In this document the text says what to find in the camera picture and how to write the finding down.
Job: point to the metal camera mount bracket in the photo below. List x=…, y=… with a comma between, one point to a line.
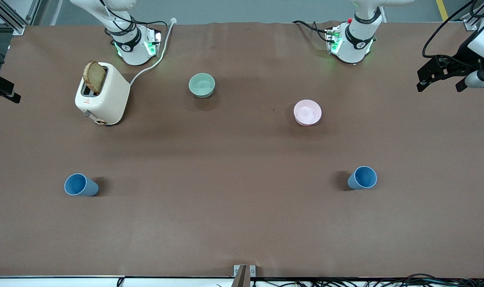
x=243, y=275

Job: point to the mint green bowl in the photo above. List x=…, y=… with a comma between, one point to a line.
x=202, y=85

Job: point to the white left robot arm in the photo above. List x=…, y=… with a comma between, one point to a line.
x=353, y=44

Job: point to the green lit base controller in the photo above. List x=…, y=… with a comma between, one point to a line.
x=332, y=40
x=152, y=44

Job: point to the cream white toaster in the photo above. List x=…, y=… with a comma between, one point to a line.
x=110, y=99

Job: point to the pink bowl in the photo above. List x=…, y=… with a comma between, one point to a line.
x=307, y=112

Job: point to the brown bread slice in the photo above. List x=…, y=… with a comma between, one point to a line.
x=94, y=77

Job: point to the blue plastic cup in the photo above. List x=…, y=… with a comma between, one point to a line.
x=80, y=185
x=363, y=178

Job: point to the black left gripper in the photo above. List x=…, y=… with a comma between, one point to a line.
x=463, y=55

